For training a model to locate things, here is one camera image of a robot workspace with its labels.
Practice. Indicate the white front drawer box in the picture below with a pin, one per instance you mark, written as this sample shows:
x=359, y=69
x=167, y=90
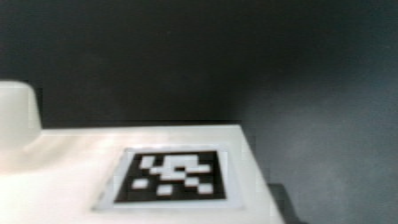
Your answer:
x=140, y=175

